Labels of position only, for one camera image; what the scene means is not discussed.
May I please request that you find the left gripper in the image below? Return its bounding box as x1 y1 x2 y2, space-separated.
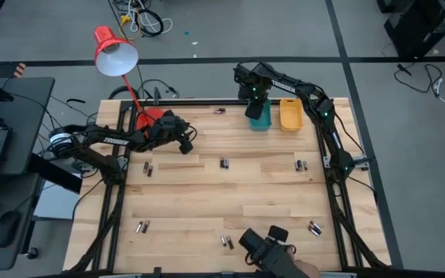
151 110 194 155

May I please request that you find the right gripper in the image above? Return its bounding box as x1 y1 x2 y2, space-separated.
233 63 273 120

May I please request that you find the teal plastic bin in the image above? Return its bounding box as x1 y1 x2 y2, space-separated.
248 99 273 132

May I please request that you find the yellow plastic bin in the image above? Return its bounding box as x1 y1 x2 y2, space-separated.
279 98 304 134

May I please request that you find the black power strip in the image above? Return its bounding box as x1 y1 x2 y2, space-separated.
70 158 94 174

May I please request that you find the red desk lamp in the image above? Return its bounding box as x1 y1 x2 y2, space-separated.
93 25 168 131

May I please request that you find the black desk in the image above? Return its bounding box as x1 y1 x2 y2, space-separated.
0 76 56 272

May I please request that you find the person's hand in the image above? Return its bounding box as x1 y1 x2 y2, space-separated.
284 246 322 278

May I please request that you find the black computer tower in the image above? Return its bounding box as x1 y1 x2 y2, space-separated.
383 0 445 59

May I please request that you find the black computer mouse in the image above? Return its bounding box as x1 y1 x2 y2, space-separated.
0 210 23 249

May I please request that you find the black aluminium table frame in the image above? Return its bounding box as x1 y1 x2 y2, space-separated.
67 98 392 278

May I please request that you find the black cable loop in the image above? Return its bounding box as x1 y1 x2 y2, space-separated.
107 79 180 102

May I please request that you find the black cable coil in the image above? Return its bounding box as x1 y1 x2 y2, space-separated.
136 8 165 39

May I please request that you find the white cable coil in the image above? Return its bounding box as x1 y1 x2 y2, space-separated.
127 0 174 35

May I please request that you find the yellow plug cable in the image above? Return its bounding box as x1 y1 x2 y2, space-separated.
118 13 135 42

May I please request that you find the black floor cable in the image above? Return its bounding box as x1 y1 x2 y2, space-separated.
393 63 443 94

